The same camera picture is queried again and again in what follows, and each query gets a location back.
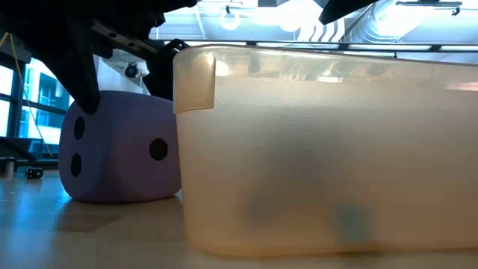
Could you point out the white standoff foot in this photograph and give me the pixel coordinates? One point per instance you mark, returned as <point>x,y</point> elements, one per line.
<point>9,168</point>

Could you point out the thin wooden board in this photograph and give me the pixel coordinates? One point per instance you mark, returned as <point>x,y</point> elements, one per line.
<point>298,149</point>

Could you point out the black ceiling light track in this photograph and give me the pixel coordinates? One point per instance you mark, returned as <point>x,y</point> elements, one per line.
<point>435,48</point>

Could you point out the black aluminium table frame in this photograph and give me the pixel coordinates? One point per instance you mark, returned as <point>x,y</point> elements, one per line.
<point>18,149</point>

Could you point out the small teal die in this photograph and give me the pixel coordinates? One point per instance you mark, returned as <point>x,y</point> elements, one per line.
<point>20,171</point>
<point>353,224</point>

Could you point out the small black die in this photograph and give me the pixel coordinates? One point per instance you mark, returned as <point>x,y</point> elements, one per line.
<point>34,173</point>

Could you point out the large purple foam die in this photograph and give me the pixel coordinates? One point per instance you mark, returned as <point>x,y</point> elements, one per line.
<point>119,172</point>

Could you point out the large glass window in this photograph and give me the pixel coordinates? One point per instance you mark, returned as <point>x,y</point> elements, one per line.
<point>41,127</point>

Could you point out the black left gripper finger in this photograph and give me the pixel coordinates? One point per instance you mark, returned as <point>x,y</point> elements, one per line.
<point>74,67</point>
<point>160,74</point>

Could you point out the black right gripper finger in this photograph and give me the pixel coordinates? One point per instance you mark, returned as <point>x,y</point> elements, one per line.
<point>343,7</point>

